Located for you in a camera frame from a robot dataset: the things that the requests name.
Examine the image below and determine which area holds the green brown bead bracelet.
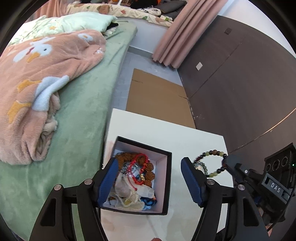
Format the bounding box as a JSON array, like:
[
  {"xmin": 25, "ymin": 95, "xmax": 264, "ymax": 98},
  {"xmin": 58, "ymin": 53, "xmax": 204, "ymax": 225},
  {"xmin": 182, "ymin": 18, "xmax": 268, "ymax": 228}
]
[{"xmin": 192, "ymin": 149, "xmax": 228, "ymax": 178}]

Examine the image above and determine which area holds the black jewelry box white interior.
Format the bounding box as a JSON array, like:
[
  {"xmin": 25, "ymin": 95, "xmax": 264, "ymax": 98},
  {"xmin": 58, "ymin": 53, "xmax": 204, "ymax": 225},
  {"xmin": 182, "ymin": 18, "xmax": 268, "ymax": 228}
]
[{"xmin": 102, "ymin": 136, "xmax": 172, "ymax": 215}]

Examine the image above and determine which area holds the green bed mattress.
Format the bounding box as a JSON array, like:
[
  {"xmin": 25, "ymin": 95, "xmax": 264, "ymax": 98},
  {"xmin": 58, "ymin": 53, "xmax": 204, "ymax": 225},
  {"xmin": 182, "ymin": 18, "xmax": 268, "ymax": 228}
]
[{"xmin": 1, "ymin": 21, "xmax": 137, "ymax": 240}]

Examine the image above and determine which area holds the flattened brown cardboard sheet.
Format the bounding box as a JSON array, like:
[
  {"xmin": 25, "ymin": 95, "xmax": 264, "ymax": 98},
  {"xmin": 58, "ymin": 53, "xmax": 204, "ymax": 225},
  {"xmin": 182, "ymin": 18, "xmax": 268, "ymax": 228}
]
[{"xmin": 126, "ymin": 69, "xmax": 195, "ymax": 128}]

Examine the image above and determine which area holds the pink curtain right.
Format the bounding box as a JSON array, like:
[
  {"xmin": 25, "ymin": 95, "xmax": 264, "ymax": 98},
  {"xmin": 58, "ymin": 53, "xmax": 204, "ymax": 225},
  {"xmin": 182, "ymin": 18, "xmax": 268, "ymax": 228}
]
[{"xmin": 152, "ymin": 0, "xmax": 227, "ymax": 69}]

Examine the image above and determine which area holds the orange floral fleece blanket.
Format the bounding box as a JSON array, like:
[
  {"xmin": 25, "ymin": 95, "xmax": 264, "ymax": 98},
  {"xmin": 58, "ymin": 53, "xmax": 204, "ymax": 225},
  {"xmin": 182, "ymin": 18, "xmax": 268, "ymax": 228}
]
[{"xmin": 1, "ymin": 30, "xmax": 106, "ymax": 165}]

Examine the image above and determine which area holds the floral window seat cushion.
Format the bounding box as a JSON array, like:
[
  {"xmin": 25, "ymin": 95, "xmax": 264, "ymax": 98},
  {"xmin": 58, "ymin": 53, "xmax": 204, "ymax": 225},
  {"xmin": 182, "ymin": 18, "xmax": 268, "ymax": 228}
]
[{"xmin": 66, "ymin": 2, "xmax": 173, "ymax": 27}]

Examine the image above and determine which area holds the grey pillow on window seat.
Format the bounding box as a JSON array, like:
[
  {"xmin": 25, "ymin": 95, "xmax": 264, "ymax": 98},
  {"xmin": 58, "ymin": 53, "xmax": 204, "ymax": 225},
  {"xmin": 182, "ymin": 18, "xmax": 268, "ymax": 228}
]
[{"xmin": 155, "ymin": 1, "xmax": 187, "ymax": 14}]

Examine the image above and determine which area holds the light green floral pillow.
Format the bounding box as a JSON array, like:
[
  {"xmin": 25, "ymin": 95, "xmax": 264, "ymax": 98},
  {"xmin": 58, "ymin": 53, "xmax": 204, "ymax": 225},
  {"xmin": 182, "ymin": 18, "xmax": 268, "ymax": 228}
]
[{"xmin": 8, "ymin": 11, "xmax": 117, "ymax": 46}]

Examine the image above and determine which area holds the blue bead bracelet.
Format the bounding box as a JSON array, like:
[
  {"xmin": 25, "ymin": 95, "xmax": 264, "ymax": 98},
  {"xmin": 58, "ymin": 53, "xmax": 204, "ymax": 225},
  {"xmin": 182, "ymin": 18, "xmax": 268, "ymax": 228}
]
[{"xmin": 139, "ymin": 196, "xmax": 158, "ymax": 210}]

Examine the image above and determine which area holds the red bead bracelet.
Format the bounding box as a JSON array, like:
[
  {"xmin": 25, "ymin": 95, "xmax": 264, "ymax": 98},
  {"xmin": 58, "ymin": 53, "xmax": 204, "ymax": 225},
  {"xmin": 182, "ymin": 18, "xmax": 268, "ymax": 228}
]
[{"xmin": 125, "ymin": 153, "xmax": 150, "ymax": 186}]

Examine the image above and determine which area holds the brown rudraksha bead bracelet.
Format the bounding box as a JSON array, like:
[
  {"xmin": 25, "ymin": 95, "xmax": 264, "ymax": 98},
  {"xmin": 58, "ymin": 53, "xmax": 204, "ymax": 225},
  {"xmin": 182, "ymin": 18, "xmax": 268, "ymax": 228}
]
[{"xmin": 115, "ymin": 151, "xmax": 155, "ymax": 188}]

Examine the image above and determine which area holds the white wall socket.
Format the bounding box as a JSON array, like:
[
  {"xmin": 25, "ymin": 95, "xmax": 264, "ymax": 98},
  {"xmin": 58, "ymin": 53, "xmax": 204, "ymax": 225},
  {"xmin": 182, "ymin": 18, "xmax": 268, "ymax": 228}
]
[{"xmin": 196, "ymin": 62, "xmax": 203, "ymax": 71}]

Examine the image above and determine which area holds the dark wall switch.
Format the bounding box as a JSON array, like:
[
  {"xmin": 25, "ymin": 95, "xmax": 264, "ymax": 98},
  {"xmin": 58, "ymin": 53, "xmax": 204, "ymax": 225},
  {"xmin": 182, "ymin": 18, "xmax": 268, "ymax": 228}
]
[{"xmin": 224, "ymin": 28, "xmax": 232, "ymax": 35}]

